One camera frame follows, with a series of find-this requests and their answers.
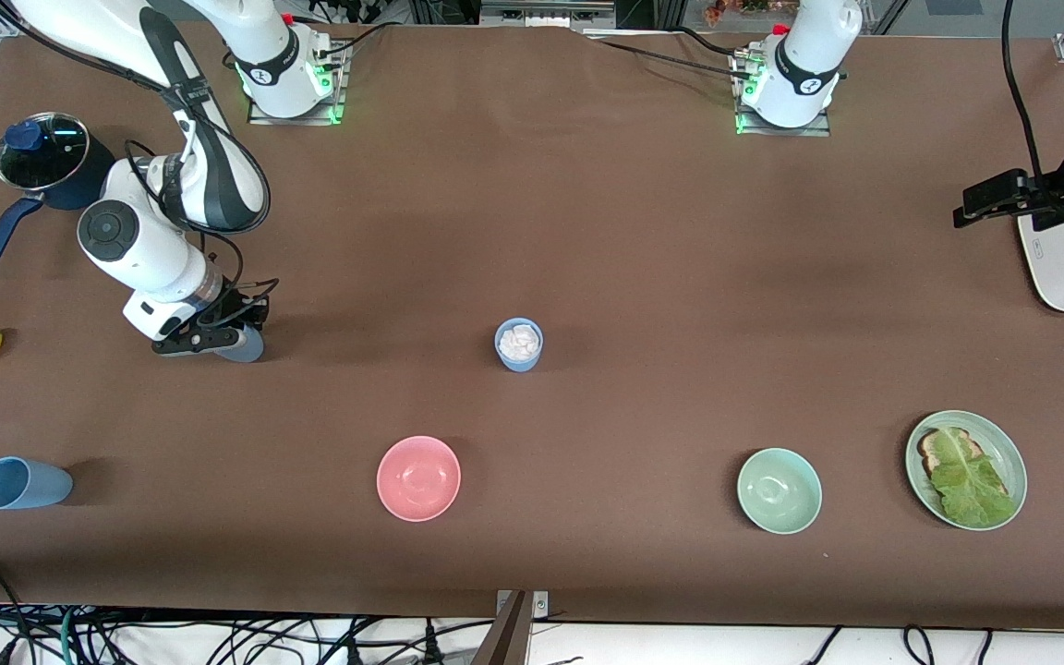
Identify blue plastic cup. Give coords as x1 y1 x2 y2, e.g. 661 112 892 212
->
494 318 545 374
218 325 265 364
0 456 74 511

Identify white tissue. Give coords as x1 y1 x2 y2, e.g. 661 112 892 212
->
499 323 540 361

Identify pink bowl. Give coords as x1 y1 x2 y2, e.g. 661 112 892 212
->
376 435 462 523

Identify green plate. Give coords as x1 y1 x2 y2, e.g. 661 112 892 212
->
904 409 1029 532

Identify toasted bread slice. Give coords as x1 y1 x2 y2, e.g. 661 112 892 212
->
916 427 985 481

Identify green lettuce leaf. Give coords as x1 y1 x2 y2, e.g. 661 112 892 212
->
929 427 1018 527

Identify orange flowers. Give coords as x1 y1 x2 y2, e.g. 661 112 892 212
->
703 0 778 27

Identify mint green bowl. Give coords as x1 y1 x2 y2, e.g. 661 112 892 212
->
736 447 823 536

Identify dark grey metal bar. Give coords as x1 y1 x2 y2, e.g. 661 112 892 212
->
472 591 533 665

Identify grey metal box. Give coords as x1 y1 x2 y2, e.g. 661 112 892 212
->
481 0 616 29

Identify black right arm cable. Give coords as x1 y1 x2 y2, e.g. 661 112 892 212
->
121 55 282 310

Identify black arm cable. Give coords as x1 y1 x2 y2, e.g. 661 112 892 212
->
121 55 282 310
1001 0 1050 181

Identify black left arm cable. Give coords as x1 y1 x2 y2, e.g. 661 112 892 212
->
1001 0 1050 181

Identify navy saucepan with handle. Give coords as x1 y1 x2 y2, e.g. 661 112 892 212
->
0 111 118 275

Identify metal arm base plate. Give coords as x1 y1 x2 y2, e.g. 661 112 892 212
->
733 46 833 138
247 37 350 127

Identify black base cable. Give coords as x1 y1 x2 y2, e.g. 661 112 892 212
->
310 20 404 70
587 26 759 82

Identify metal table edge bracket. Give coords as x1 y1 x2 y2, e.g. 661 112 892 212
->
495 589 550 618

